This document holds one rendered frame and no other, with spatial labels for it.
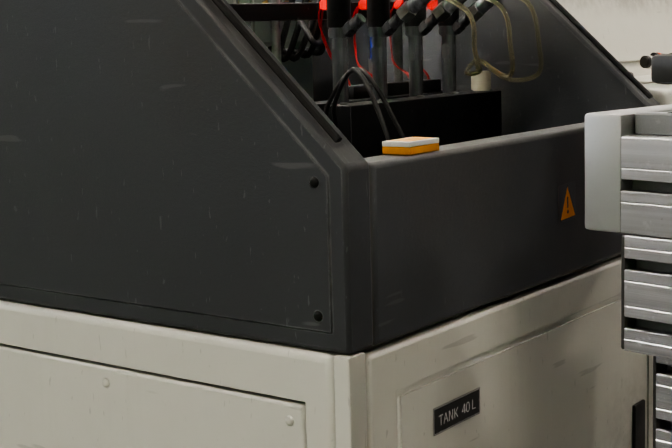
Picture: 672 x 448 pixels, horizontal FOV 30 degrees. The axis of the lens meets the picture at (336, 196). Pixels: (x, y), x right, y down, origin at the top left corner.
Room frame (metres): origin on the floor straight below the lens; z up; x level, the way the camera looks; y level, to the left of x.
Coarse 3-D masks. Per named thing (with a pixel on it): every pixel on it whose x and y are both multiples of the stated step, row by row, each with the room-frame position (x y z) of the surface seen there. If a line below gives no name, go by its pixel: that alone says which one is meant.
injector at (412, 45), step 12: (420, 12) 1.57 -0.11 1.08; (408, 24) 1.57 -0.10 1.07; (420, 24) 1.57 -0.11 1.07; (432, 24) 1.56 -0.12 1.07; (420, 36) 1.58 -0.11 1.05; (408, 48) 1.58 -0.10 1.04; (420, 48) 1.58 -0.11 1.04; (420, 60) 1.58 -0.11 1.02; (420, 72) 1.58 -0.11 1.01; (420, 84) 1.58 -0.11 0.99
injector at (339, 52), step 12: (336, 0) 1.44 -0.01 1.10; (348, 0) 1.45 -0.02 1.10; (336, 12) 1.44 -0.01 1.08; (348, 12) 1.45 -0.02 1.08; (336, 24) 1.44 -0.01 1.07; (348, 24) 1.44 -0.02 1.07; (360, 24) 1.44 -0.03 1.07; (336, 36) 1.44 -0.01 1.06; (348, 36) 1.45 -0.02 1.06; (336, 48) 1.45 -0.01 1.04; (336, 60) 1.45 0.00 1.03; (336, 72) 1.45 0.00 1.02; (336, 84) 1.45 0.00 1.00; (348, 96) 1.45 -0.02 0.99
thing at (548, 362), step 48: (576, 288) 1.36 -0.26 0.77; (432, 336) 1.12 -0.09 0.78; (480, 336) 1.19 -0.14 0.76; (528, 336) 1.28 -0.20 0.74; (576, 336) 1.36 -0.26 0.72; (384, 384) 1.06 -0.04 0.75; (432, 384) 1.12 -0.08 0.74; (480, 384) 1.19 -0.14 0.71; (528, 384) 1.27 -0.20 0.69; (576, 384) 1.36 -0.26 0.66; (624, 384) 1.47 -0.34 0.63; (384, 432) 1.06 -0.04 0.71; (432, 432) 1.12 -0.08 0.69; (480, 432) 1.19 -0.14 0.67; (528, 432) 1.27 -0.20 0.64; (576, 432) 1.36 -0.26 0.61; (624, 432) 1.47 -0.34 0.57
